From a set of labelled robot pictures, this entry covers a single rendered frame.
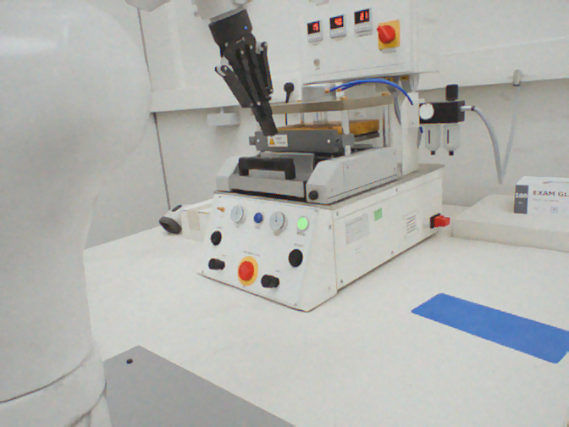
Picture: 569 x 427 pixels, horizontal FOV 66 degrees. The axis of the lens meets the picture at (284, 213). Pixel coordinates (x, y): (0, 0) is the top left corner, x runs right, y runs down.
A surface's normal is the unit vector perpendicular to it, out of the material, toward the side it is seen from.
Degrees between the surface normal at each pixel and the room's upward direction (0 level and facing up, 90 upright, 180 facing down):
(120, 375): 3
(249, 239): 65
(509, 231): 90
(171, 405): 3
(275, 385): 0
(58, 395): 87
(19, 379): 90
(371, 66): 90
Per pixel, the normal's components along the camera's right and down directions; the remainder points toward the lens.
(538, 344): -0.08, -0.96
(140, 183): 0.76, 0.10
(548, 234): -0.65, 0.25
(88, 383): 0.97, -0.11
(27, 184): 0.34, 0.47
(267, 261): -0.66, -0.19
